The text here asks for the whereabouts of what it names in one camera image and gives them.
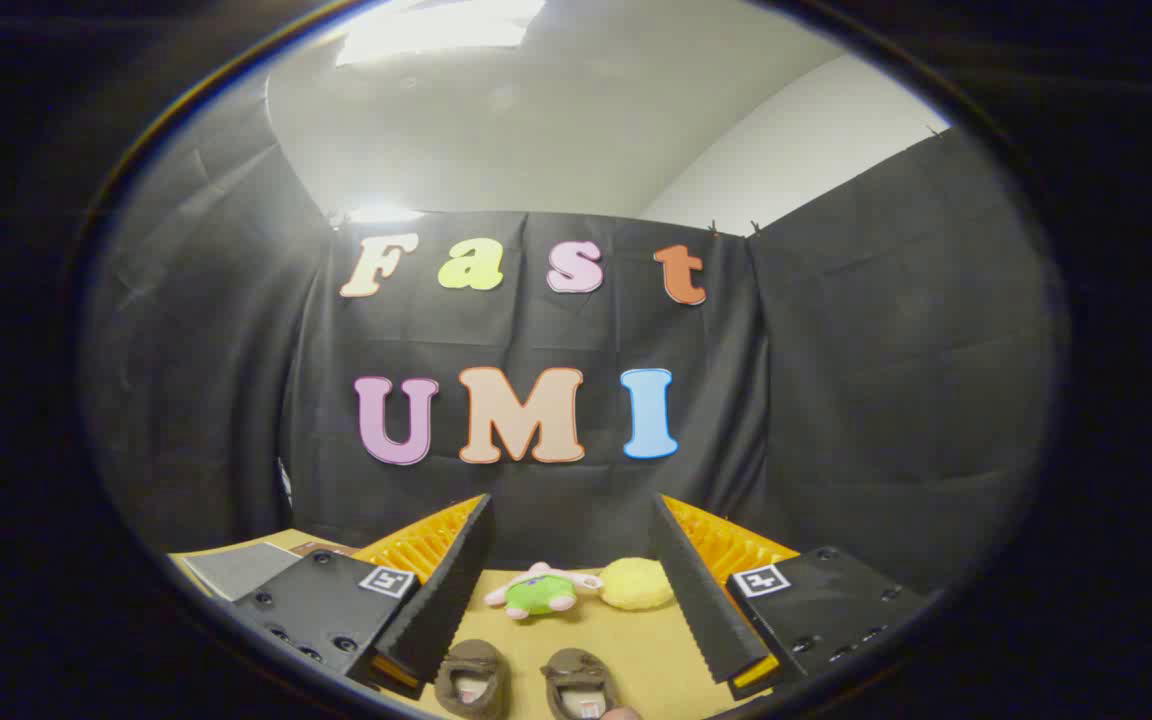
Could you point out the green and pink plush toy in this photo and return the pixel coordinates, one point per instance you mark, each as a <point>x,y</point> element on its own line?
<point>541,593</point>

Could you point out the brown fluffy shoe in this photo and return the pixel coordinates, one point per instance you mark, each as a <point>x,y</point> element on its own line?
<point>581,685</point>
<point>471,680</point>

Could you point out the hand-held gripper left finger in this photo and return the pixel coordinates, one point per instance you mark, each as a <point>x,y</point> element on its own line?
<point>436,610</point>

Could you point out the yellow plush toy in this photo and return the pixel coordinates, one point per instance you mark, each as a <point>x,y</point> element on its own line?
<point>636,583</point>

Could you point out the grey fabric storage box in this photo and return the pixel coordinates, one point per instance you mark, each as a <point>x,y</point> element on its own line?
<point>236,570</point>

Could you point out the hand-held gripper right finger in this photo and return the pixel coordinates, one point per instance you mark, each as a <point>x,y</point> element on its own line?
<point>706,610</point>

